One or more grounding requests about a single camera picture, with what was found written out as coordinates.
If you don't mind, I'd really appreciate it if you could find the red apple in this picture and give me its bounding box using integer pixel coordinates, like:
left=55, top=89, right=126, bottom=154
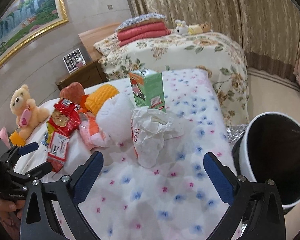
left=59, top=82, right=85, bottom=105

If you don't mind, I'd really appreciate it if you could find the white paper bag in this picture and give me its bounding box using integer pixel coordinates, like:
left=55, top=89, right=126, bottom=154
left=131, top=106, right=184, bottom=168

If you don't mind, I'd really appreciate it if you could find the gold framed landscape painting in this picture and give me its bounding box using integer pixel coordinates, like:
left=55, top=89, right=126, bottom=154
left=0, top=0, right=68, bottom=68

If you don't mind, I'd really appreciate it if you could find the pink orange plastic bag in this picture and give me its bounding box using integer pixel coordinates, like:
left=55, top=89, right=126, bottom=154
left=79, top=112, right=112, bottom=150

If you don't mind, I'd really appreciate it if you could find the black white photo sheet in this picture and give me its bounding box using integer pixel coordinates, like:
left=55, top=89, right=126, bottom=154
left=62, top=48, right=86, bottom=73

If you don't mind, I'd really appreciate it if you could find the floral bedspread bed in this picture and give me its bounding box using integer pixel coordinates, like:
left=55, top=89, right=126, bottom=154
left=99, top=32, right=249, bottom=126

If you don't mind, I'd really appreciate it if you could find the blue dotted pillow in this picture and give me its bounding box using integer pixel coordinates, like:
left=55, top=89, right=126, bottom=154
left=115, top=12, right=167, bottom=33

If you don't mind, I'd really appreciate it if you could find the wooden nightstand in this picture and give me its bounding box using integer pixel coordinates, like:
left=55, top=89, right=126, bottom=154
left=56, top=61, right=107, bottom=90

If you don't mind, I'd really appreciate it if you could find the floral pillow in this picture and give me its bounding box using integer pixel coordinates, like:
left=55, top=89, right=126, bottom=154
left=94, top=33, right=120, bottom=56

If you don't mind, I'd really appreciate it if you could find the cream teddy bear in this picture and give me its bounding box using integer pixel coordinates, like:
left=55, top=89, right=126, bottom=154
left=10, top=84, right=50, bottom=140

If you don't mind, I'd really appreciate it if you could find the yellow bear plush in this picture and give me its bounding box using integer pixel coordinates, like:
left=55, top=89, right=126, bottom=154
left=188, top=23, right=211, bottom=35

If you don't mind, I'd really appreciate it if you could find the white tissue pack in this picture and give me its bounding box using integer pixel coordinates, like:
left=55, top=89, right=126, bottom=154
left=62, top=130, right=91, bottom=175

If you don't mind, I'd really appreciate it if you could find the white rabbit plush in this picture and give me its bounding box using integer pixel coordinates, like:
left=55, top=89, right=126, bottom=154
left=175, top=20, right=190, bottom=36

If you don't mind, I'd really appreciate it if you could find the white dotted bed blanket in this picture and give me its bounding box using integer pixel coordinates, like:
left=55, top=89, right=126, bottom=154
left=13, top=68, right=243, bottom=240

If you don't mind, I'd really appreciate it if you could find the red snack wrapper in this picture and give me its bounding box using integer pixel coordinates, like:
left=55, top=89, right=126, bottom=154
left=49, top=99, right=81, bottom=137

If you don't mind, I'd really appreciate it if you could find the green drink carton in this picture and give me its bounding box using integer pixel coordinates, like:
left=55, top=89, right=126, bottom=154
left=129, top=69, right=166, bottom=112

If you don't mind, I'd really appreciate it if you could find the blue white wrapper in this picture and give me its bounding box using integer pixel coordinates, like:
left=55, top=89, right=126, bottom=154
left=40, top=132, right=49, bottom=147

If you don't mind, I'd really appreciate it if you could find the wooden headboard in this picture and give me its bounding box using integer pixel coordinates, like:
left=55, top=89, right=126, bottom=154
left=78, top=22, right=120, bottom=61

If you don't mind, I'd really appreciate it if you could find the person's left hand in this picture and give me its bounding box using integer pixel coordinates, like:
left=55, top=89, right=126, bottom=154
left=0, top=199, right=25, bottom=219

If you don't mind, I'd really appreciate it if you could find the red white cigarette box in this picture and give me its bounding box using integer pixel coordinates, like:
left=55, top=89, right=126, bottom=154
left=46, top=131, right=69, bottom=173

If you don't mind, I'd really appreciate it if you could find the beige patterned curtain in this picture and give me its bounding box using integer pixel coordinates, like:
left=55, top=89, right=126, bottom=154
left=128, top=0, right=300, bottom=81

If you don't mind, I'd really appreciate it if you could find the orange juice cup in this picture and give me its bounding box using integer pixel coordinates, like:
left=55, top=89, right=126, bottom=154
left=9, top=131, right=25, bottom=147

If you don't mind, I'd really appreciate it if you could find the white black trash bin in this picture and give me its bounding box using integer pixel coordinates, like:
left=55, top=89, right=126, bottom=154
left=232, top=112, right=300, bottom=213

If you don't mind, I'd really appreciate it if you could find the folded red quilt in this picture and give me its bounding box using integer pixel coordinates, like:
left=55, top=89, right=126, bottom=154
left=117, top=21, right=171, bottom=47

